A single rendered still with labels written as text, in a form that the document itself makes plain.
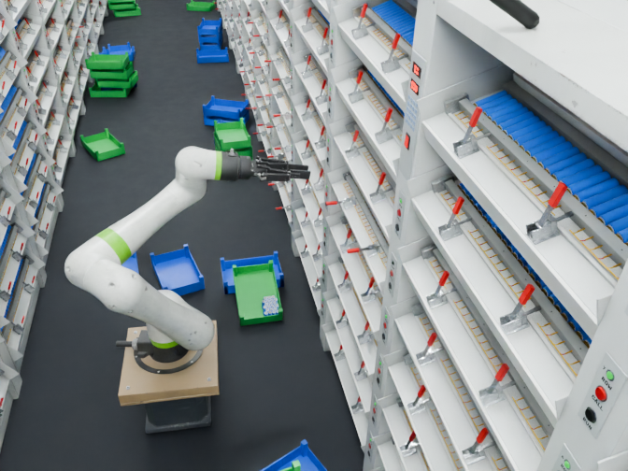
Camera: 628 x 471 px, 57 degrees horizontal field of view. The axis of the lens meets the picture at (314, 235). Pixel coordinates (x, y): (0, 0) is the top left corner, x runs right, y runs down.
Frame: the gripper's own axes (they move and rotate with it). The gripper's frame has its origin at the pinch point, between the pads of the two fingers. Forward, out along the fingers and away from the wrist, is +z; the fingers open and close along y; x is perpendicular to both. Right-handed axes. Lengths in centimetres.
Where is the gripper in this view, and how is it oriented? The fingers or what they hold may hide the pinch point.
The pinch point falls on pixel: (299, 171)
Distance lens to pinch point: 193.0
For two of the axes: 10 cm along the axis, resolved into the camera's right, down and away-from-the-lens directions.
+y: -1.9, -5.8, 7.9
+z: 9.6, 0.4, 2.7
